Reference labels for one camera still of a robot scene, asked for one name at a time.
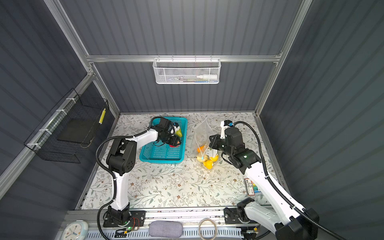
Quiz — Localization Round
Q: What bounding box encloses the green toy pear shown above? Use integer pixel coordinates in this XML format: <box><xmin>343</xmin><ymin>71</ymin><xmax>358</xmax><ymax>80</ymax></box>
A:
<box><xmin>175</xmin><ymin>127</ymin><xmax>183</xmax><ymax>138</ymax></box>

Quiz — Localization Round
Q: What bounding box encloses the yellow toy lemon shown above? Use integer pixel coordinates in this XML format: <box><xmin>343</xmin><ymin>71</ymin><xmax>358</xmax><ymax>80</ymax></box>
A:
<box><xmin>210</xmin><ymin>154</ymin><xmax>219</xmax><ymax>162</ymax></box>

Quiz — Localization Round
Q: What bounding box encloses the clear zip top bag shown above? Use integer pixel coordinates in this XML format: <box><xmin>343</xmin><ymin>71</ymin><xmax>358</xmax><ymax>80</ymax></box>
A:
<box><xmin>191</xmin><ymin>118</ymin><xmax>219</xmax><ymax>170</ymax></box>

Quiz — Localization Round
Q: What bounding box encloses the yellow toy pepper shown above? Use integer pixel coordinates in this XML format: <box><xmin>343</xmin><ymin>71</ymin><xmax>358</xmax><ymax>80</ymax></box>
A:
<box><xmin>203</xmin><ymin>160</ymin><xmax>214</xmax><ymax>170</ymax></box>

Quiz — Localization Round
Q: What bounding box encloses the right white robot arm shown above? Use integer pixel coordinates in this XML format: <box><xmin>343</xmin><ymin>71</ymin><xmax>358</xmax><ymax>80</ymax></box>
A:
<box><xmin>209</xmin><ymin>120</ymin><xmax>343</xmax><ymax>240</ymax></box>

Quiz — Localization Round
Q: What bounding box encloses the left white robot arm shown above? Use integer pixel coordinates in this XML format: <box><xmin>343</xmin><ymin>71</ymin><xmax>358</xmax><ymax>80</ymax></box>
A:
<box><xmin>96</xmin><ymin>117</ymin><xmax>183</xmax><ymax>227</ymax></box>

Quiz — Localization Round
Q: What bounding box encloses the teal plastic basket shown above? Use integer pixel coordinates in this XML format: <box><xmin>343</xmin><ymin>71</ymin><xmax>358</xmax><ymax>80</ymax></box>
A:
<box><xmin>139</xmin><ymin>117</ymin><xmax>188</xmax><ymax>164</ymax></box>

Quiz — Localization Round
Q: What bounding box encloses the coloured marker pack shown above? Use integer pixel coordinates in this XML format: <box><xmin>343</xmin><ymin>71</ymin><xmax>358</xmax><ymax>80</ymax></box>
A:
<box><xmin>244</xmin><ymin>178</ymin><xmax>261</xmax><ymax>196</ymax></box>

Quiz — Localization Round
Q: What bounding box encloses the yellow marker in basket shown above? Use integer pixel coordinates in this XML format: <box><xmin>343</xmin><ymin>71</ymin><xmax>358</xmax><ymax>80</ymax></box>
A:
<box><xmin>98</xmin><ymin>108</ymin><xmax>106</xmax><ymax>125</ymax></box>

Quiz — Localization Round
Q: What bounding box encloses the white tube in basket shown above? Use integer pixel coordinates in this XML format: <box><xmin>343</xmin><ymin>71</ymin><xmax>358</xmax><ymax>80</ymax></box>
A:
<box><xmin>197</xmin><ymin>75</ymin><xmax>219</xmax><ymax>81</ymax></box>

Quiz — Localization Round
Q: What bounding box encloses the grey fabric pouch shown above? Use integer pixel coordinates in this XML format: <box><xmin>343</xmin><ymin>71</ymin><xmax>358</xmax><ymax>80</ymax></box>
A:
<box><xmin>149</xmin><ymin>221</ymin><xmax>183</xmax><ymax>238</ymax></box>

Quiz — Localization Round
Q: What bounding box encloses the white analog clock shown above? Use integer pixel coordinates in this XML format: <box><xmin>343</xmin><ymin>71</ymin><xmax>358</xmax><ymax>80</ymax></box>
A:
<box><xmin>60</xmin><ymin>220</ymin><xmax>89</xmax><ymax>240</ymax></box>

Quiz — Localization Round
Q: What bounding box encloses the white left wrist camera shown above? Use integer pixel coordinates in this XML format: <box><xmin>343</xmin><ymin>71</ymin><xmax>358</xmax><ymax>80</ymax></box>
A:
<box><xmin>169</xmin><ymin>123</ymin><xmax>179</xmax><ymax>135</ymax></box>

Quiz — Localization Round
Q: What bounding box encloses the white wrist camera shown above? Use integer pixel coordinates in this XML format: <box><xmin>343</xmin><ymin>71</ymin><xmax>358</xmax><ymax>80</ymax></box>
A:
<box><xmin>220</xmin><ymin>120</ymin><xmax>234</xmax><ymax>139</ymax></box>
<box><xmin>169</xmin><ymin>123</ymin><xmax>179</xmax><ymax>135</ymax></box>

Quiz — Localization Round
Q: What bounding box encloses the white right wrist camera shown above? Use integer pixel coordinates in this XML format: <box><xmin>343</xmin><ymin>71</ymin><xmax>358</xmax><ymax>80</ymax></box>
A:
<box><xmin>220</xmin><ymin>120</ymin><xmax>234</xmax><ymax>139</ymax></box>

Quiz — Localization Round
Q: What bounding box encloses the white wire wall basket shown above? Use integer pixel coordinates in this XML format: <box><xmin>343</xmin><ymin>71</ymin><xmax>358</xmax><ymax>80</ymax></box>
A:
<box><xmin>153</xmin><ymin>60</ymin><xmax>222</xmax><ymax>85</ymax></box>

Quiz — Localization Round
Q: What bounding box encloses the beige cable ring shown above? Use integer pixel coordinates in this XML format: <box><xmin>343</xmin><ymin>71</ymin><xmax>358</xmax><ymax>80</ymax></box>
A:
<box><xmin>198</xmin><ymin>218</ymin><xmax>218</xmax><ymax>240</ymax></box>

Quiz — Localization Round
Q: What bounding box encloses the black wire wall basket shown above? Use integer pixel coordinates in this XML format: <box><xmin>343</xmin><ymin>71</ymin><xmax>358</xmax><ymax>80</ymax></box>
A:
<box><xmin>24</xmin><ymin>90</ymin><xmax>110</xmax><ymax>164</ymax></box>

